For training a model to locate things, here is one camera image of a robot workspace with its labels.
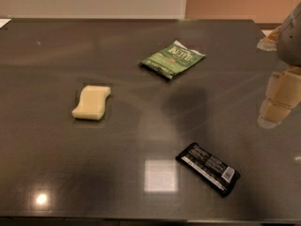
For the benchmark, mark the green Kettle chips bag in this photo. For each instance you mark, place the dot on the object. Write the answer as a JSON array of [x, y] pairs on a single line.
[[172, 60]]

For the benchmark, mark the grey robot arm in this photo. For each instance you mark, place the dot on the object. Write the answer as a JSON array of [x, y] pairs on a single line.
[[286, 39]]

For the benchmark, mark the black rxbar chocolate wrapper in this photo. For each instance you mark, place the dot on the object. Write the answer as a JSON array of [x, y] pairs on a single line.
[[217, 174]]

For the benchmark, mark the yellow sponge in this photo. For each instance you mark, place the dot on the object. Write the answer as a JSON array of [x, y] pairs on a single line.
[[92, 102]]

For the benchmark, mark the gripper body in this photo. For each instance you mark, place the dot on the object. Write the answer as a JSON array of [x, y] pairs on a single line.
[[290, 46]]

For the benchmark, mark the white paper at table corner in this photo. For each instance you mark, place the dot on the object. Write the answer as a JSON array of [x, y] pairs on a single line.
[[3, 22]]

